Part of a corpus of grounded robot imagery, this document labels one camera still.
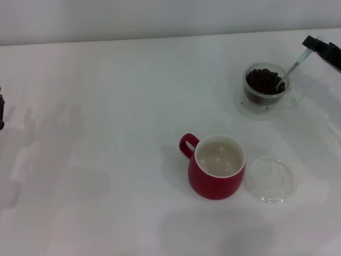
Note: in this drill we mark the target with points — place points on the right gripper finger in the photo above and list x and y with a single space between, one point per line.
330 53

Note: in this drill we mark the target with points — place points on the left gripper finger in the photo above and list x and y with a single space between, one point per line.
2 112

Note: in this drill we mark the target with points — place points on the clear glass cup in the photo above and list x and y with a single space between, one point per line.
255 100

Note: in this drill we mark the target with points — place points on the clear glass saucer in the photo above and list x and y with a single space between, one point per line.
247 113

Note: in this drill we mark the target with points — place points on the clear round glass dish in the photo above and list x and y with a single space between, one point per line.
282 186

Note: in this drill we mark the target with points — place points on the red ceramic mug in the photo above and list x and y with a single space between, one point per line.
213 186

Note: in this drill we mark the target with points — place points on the coffee beans heap in glass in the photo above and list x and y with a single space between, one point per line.
261 80

